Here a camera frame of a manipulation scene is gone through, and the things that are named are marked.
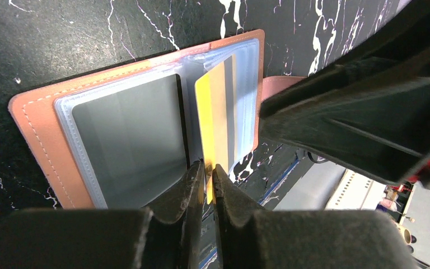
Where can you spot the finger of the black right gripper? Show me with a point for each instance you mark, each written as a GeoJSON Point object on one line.
{"type": "Point", "coordinates": [404, 36]}
{"type": "Point", "coordinates": [371, 116]}

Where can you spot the pink leather card holder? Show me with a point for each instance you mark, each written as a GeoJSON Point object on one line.
{"type": "Point", "coordinates": [34, 114]}

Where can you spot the yellow credit card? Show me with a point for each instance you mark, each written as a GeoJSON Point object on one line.
{"type": "Point", "coordinates": [210, 94]}

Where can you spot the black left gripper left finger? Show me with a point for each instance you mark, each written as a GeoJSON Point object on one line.
{"type": "Point", "coordinates": [163, 234]}

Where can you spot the grey card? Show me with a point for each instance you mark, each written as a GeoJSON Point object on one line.
{"type": "Point", "coordinates": [135, 141]}

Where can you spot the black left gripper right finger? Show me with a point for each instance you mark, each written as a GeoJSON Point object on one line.
{"type": "Point", "coordinates": [250, 236]}

